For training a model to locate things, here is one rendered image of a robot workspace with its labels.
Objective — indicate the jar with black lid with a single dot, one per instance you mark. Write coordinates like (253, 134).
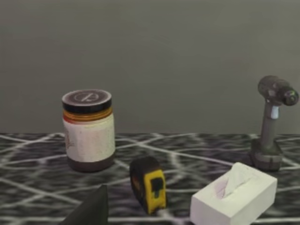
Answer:
(89, 133)

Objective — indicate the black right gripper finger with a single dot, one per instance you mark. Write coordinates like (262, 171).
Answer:
(92, 208)

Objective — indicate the yellow black tape measure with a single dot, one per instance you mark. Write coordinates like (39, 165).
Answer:
(148, 182)

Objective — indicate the white tissue box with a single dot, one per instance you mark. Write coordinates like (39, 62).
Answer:
(230, 197)

